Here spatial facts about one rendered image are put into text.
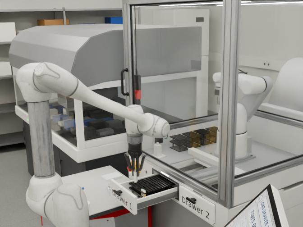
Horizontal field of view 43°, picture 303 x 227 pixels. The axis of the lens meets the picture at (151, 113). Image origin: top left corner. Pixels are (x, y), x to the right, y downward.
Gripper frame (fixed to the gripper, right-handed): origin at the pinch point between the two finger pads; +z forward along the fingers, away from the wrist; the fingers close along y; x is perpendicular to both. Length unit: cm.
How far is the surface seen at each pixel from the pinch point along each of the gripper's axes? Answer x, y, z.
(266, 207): 55, -69, -17
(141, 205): 7.1, -5.1, 14.3
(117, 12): -431, 160, -93
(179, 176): -9.3, -23.7, 2.1
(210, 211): 11.4, -44.0, 10.7
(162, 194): -4.0, -14.9, 11.6
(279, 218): 67, -73, -20
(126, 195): 6.7, 3.4, 9.3
